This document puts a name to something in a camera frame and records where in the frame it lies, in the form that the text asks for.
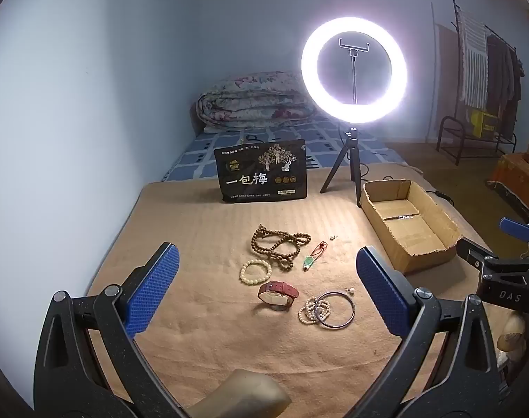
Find phone holder clamp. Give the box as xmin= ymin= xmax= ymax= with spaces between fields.
xmin=338 ymin=37 xmax=372 ymax=105

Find white pearl bracelet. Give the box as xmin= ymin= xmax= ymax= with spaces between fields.
xmin=298 ymin=296 xmax=332 ymax=326

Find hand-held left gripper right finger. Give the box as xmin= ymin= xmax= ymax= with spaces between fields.
xmin=356 ymin=246 xmax=509 ymax=418

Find folded floral quilt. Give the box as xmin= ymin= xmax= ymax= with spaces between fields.
xmin=196 ymin=71 xmax=317 ymax=134

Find blue patterned bed sheet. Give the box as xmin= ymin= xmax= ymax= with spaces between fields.
xmin=160 ymin=115 xmax=410 ymax=184

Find black clothes rack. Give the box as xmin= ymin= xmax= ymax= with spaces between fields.
xmin=450 ymin=0 xmax=527 ymax=111

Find ring light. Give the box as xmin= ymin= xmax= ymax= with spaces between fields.
xmin=301 ymin=16 xmax=408 ymax=119

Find green pendant red cord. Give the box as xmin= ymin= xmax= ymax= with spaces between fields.
xmin=302 ymin=241 xmax=328 ymax=272

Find person's left hand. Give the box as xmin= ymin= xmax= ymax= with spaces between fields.
xmin=192 ymin=368 xmax=291 ymax=418

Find cardboard box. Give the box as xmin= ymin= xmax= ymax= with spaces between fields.
xmin=360 ymin=178 xmax=461 ymax=275

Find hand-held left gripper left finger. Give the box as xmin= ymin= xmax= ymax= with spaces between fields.
xmin=33 ymin=241 xmax=181 ymax=418

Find striped white towel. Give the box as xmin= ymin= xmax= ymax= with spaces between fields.
xmin=457 ymin=9 xmax=490 ymax=110

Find black power cable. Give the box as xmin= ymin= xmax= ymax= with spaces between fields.
xmin=422 ymin=188 xmax=453 ymax=204

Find red strap watch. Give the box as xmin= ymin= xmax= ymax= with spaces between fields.
xmin=257 ymin=281 xmax=299 ymax=312

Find dark hanging clothes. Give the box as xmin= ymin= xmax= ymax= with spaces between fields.
xmin=486 ymin=35 xmax=525 ymax=118

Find cream bead bracelet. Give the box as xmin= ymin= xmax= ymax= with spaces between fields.
xmin=240 ymin=259 xmax=273 ymax=285

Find person's right hand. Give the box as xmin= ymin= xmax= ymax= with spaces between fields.
xmin=496 ymin=315 xmax=529 ymax=371

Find thin metal bangle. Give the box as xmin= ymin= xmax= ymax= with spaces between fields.
xmin=314 ymin=292 xmax=357 ymax=329

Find brown wooden bead necklace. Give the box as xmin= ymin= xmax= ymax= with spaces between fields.
xmin=250 ymin=224 xmax=312 ymax=272

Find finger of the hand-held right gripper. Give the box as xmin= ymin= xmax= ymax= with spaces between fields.
xmin=456 ymin=237 xmax=529 ymax=277
xmin=499 ymin=217 xmax=529 ymax=245

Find black tripod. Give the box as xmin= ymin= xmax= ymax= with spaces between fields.
xmin=320 ymin=125 xmax=365 ymax=208

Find black shoe rack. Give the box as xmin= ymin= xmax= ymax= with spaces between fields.
xmin=436 ymin=115 xmax=519 ymax=166

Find yellow box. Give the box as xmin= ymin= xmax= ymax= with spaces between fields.
xmin=469 ymin=110 xmax=501 ymax=138

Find black printed bag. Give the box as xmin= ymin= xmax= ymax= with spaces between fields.
xmin=214 ymin=139 xmax=309 ymax=204

